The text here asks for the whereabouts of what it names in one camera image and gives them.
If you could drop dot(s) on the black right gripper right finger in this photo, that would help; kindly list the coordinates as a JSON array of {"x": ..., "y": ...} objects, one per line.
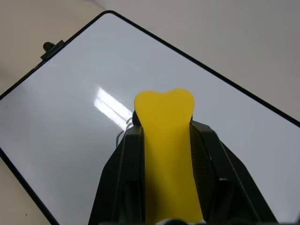
[{"x": 225, "y": 178}]

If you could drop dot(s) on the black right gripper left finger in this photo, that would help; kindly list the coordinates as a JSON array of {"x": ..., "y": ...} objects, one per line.
[{"x": 122, "y": 178}]

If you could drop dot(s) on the yellow whiteboard eraser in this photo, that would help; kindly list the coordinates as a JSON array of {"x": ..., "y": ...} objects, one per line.
[{"x": 167, "y": 145}]

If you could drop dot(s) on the black-framed whiteboard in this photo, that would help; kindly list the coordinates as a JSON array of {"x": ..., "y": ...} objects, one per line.
[{"x": 93, "y": 93}]

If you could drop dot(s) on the black whiteboard frame clip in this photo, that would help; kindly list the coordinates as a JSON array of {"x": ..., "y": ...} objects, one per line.
[{"x": 52, "y": 49}]

